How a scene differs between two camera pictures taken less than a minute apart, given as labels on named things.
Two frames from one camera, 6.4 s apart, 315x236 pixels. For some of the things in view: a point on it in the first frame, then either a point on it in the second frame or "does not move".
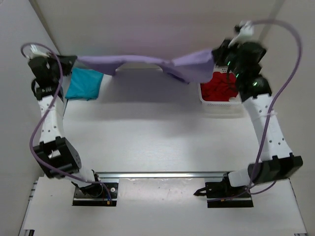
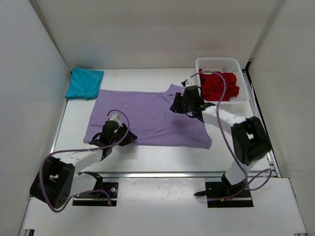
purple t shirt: (196, 67) → (148, 116)
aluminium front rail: (161, 175) does not move
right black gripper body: (226, 55) → (181, 104)
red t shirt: (218, 89) does not move
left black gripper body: (66, 66) → (127, 139)
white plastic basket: (221, 92) does not move
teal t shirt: (84, 84) does not move
